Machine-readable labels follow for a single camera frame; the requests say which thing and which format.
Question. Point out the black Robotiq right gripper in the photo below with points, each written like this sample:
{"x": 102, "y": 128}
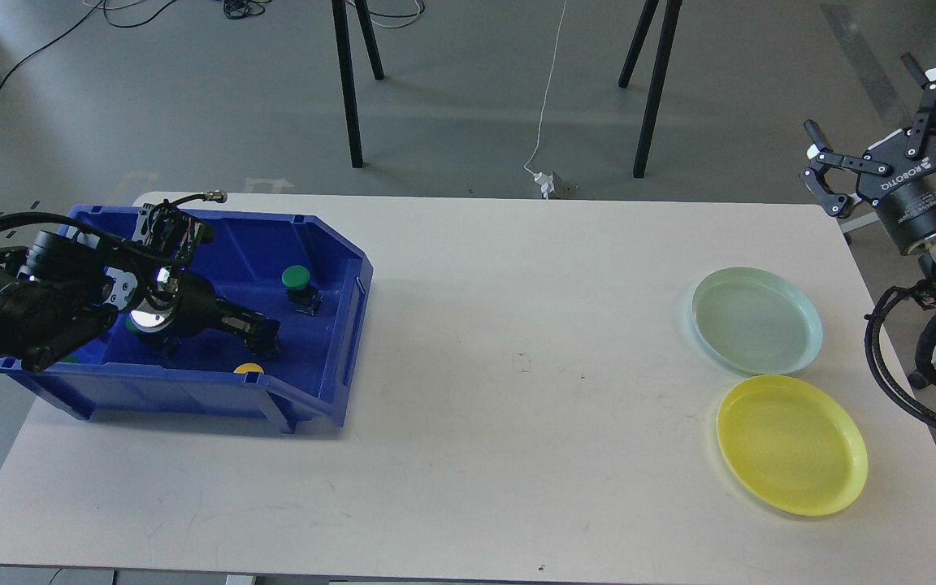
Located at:
{"x": 898, "y": 176}

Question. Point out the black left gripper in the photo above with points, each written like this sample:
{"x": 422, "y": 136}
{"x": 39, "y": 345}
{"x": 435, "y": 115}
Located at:
{"x": 199, "y": 308}

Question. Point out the green push button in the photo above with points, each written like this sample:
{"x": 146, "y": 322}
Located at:
{"x": 161, "y": 345}
{"x": 299, "y": 290}

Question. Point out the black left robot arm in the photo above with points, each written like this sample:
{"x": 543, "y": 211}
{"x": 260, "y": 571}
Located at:
{"x": 64, "y": 283}

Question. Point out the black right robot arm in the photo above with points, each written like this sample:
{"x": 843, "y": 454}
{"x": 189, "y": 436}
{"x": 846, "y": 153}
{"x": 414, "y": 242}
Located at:
{"x": 923, "y": 293}

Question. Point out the yellow button at bin front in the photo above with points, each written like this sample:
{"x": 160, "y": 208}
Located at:
{"x": 248, "y": 368}

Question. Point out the pale green plate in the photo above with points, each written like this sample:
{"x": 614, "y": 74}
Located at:
{"x": 755, "y": 322}

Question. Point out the yellow plate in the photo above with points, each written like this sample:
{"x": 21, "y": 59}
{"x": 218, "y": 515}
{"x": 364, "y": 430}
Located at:
{"x": 792, "y": 446}

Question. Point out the blue plastic bin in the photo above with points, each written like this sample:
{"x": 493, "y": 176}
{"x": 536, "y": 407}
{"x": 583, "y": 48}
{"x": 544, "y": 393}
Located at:
{"x": 244, "y": 262}

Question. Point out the black tripod legs right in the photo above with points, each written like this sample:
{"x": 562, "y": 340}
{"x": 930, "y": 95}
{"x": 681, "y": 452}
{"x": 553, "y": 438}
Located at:
{"x": 660, "y": 67}

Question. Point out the black tripod legs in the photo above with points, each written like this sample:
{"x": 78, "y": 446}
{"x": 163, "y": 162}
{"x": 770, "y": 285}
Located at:
{"x": 339, "y": 10}
{"x": 660, "y": 67}

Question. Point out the white power plug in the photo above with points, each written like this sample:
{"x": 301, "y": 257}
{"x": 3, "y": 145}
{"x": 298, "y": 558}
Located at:
{"x": 552, "y": 186}

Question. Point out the black tripod legs left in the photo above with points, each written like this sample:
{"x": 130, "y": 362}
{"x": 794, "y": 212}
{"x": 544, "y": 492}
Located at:
{"x": 339, "y": 10}

